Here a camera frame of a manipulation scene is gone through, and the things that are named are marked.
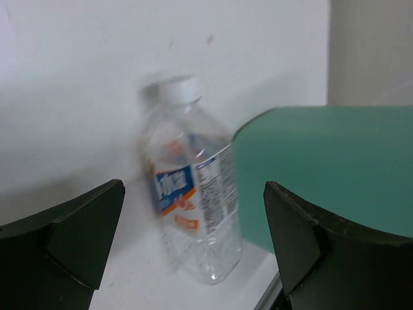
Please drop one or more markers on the aluminium table frame rail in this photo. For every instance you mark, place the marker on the aluminium table frame rail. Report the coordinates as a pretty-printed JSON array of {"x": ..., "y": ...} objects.
[{"x": 274, "y": 297}]

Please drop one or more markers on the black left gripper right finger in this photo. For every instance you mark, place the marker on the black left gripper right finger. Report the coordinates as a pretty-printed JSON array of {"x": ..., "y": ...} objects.
[{"x": 329, "y": 262}]

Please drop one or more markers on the clear water bottle orange label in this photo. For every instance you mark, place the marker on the clear water bottle orange label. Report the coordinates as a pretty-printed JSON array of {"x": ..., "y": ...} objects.
[{"x": 186, "y": 155}]

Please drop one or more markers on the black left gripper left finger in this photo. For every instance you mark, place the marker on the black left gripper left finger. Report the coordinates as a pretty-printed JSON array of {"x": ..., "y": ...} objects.
[{"x": 56, "y": 259}]

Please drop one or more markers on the green plastic bin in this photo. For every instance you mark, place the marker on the green plastic bin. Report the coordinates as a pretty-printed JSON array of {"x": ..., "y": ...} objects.
[{"x": 352, "y": 161}]

